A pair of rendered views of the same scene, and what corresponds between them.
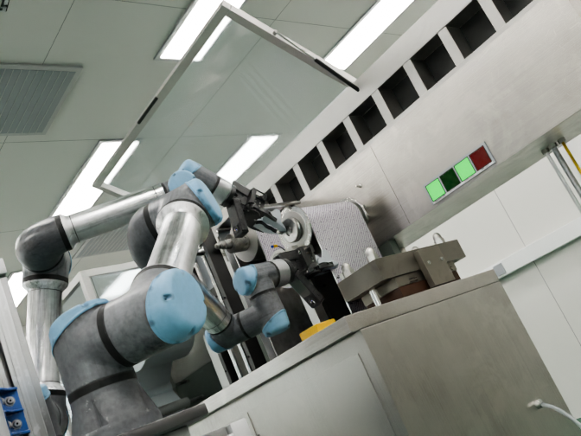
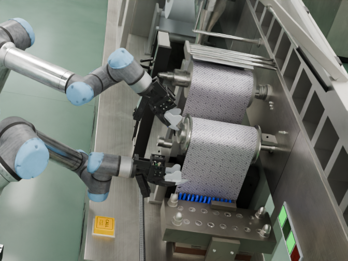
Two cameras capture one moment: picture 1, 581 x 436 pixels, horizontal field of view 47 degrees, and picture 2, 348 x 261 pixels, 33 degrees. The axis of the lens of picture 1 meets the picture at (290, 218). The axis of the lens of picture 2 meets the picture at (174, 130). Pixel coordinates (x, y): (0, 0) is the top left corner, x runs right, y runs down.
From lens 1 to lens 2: 195 cm
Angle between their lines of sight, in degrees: 58
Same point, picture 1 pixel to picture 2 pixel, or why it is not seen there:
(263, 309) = (90, 185)
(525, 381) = not seen: outside the picture
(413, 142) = (302, 178)
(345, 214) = (233, 152)
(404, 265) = (193, 239)
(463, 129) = (308, 231)
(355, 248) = (217, 176)
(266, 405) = not seen: hidden behind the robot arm
